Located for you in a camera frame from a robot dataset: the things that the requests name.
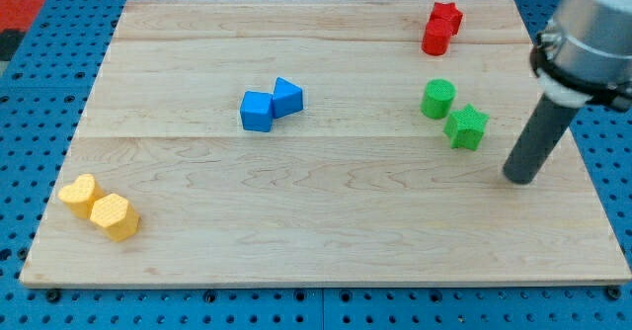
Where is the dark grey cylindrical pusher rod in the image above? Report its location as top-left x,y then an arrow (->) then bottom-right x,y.
503,95 -> 579,185

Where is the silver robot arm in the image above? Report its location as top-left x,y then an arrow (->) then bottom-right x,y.
503,0 -> 631,185

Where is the green star block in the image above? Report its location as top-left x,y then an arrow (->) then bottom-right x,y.
443,104 -> 489,151

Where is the red star block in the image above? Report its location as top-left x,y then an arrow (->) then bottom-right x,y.
430,2 -> 464,36

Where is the green cylinder block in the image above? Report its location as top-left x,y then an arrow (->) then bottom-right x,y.
420,79 -> 456,120

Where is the red cylinder block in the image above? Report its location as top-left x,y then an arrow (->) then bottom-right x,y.
421,19 -> 452,56

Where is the light wooden board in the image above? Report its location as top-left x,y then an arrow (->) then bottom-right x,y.
20,0 -> 631,289

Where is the blue triangle block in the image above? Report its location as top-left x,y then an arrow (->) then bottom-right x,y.
273,77 -> 303,119

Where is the blue cube block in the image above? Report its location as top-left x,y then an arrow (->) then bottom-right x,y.
240,91 -> 274,132

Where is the yellow hexagon block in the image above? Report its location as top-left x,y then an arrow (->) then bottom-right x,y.
90,194 -> 140,242

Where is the yellow heart block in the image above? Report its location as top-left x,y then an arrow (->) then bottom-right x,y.
57,174 -> 106,219

